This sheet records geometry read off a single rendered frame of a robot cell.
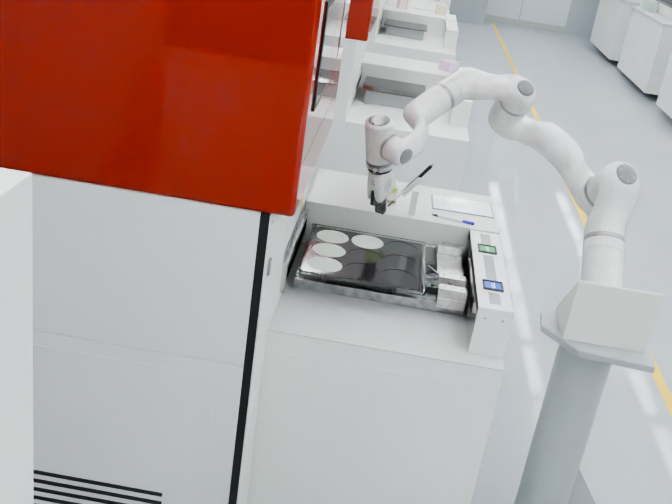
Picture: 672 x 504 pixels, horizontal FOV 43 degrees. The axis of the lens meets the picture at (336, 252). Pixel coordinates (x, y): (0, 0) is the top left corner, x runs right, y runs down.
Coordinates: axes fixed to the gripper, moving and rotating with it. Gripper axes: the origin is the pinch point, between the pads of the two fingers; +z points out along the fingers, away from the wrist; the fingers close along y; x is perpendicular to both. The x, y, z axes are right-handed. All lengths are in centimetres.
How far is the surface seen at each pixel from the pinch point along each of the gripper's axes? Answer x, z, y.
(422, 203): -4.0, 11.7, 21.6
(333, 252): 3.3, 2.7, -23.1
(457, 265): -27.0, 13.2, 0.3
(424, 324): -31.8, 8.0, -32.1
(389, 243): -5.6, 9.5, -4.4
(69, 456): 31, 18, -111
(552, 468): -72, 60, -22
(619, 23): 157, 389, 967
